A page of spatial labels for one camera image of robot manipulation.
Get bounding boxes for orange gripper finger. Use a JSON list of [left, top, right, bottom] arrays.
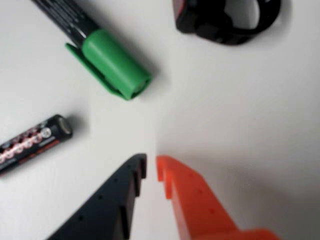
[[155, 154, 281, 240]]

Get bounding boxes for dark navy gripper finger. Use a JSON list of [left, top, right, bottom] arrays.
[[46, 153, 148, 240]]

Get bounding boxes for green capped black marker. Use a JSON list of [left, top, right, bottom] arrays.
[[31, 0, 153, 101]]

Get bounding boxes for black red AAA battery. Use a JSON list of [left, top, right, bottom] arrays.
[[0, 114, 74, 178]]

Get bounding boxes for black plastic ring strap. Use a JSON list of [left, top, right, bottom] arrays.
[[172, 0, 282, 46]]

